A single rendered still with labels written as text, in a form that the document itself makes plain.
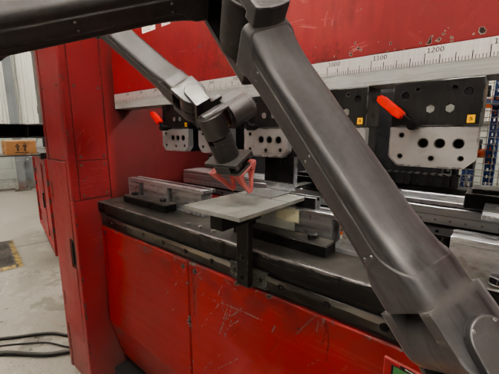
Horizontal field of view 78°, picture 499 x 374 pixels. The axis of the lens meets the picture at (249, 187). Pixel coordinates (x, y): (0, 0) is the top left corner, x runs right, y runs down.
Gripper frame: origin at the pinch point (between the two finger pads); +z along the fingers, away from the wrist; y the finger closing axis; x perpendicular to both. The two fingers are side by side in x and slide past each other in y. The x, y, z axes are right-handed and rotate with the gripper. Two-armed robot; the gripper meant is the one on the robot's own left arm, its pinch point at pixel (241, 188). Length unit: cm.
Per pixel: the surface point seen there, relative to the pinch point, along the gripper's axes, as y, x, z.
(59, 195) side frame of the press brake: 100, 14, 7
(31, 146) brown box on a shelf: 242, -19, 7
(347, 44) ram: -19.0, -28.3, -21.0
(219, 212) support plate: -2.3, 10.3, -1.6
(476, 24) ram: -42, -28, -20
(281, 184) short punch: 0.3, -14.6, 10.1
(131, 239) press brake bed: 60, 12, 25
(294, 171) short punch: -4.2, -16.3, 6.1
